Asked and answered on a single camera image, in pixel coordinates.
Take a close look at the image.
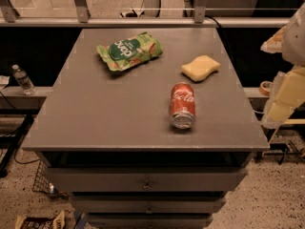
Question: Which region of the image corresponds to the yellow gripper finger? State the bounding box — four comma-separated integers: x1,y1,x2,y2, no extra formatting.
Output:
260,27,286,53
261,66,305,129

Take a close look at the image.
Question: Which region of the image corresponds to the red coke can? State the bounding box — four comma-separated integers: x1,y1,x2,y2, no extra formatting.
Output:
170,82,195,129

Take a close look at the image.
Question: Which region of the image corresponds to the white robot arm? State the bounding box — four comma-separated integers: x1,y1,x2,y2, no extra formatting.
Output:
260,5,305,129

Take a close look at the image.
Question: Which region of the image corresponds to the roll of tape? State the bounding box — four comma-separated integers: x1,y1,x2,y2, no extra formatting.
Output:
259,81,273,96

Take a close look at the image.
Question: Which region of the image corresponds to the yellow sponge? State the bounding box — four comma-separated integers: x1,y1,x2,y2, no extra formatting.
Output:
181,55,220,82

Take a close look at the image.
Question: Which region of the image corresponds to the green chip bag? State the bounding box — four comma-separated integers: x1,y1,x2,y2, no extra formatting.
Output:
96,32,163,72

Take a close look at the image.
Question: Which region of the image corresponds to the grey drawer cabinet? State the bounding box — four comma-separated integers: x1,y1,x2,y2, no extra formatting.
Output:
23,28,268,229

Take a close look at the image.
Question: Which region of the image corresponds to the clear plastic water bottle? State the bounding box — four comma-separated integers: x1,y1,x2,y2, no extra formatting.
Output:
12,65,35,95

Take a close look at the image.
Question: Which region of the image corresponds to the metal railing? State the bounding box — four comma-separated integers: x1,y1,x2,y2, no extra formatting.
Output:
0,0,304,28

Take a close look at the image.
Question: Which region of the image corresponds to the brown snack bag on floor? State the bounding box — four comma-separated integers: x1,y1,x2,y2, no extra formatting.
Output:
15,211,66,229

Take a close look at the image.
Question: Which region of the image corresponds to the black cable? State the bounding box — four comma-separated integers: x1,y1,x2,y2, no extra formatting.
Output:
205,15,236,65

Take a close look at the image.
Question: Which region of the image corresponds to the wire basket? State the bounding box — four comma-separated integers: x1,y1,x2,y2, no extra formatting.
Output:
32,162,58,196

